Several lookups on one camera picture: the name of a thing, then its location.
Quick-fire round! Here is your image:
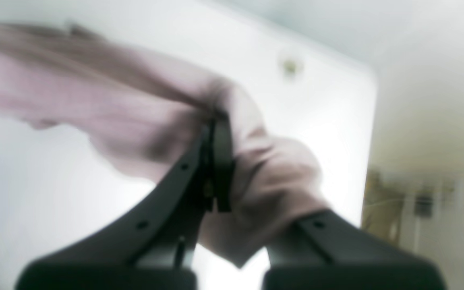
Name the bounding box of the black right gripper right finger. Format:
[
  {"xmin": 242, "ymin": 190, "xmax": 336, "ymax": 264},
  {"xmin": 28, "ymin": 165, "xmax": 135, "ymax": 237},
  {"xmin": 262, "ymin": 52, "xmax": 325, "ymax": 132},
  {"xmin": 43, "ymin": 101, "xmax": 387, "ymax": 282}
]
[{"xmin": 263, "ymin": 210, "xmax": 446, "ymax": 290}]

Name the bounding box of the mauve T-shirt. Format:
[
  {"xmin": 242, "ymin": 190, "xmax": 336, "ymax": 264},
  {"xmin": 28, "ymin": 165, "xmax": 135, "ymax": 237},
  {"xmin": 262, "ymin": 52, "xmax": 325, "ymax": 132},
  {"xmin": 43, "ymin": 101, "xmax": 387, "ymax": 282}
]
[{"xmin": 0, "ymin": 23, "xmax": 329, "ymax": 268}]

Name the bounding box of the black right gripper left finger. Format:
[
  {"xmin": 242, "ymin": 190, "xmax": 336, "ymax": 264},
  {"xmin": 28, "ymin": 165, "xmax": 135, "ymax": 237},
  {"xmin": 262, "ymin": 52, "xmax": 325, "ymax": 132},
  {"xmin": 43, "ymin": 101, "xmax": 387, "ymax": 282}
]
[{"xmin": 15, "ymin": 117, "xmax": 234, "ymax": 290}]

